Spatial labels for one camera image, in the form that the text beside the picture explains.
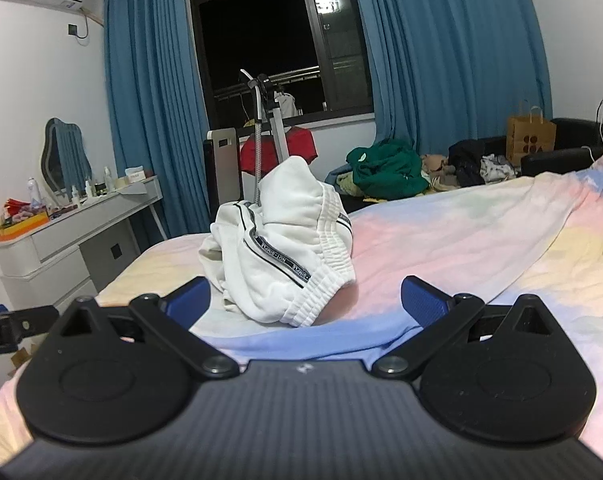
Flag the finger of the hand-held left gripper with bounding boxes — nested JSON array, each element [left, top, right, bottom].
[[0, 304, 61, 343]]

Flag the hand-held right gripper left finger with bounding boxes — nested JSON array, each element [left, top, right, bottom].
[[57, 276, 241, 380]]

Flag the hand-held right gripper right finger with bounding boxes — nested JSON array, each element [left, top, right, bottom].
[[371, 275, 557, 381]]

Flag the white pants with black stripe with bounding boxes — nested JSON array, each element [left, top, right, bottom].
[[197, 156, 357, 329]]

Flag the pastel tie-dye blanket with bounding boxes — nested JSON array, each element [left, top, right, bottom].
[[0, 147, 603, 467]]

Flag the orange tray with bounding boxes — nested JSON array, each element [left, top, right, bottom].
[[0, 210, 50, 237]]

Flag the white dressing table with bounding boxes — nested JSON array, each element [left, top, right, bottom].
[[0, 175, 163, 312]]

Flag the grey panel heater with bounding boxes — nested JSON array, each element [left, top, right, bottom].
[[202, 128, 242, 222]]

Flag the beige clothing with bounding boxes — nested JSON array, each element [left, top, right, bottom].
[[420, 152, 463, 192]]

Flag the green garment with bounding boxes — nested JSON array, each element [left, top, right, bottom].
[[345, 138, 430, 199]]

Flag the dark clothing pile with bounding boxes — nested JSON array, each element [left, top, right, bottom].
[[448, 138, 507, 189]]

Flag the white patterned garment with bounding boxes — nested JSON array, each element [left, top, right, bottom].
[[480, 154, 519, 184]]

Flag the wavy framed mirror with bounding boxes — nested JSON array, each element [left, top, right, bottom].
[[40, 117, 93, 194]]

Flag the garment steamer stand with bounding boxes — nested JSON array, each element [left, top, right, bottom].
[[237, 69, 288, 207]]

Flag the brown paper bag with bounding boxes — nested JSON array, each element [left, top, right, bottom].
[[505, 100, 557, 167]]

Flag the blue curtain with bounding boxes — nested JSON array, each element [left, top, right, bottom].
[[102, 0, 218, 254], [346, 0, 553, 154]]

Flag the red shirt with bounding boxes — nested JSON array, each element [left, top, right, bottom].
[[239, 127, 319, 171]]

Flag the white hanging garment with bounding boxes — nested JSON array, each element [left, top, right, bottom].
[[272, 90, 301, 119]]

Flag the dark framed window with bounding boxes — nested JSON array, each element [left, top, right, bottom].
[[186, 0, 375, 117]]

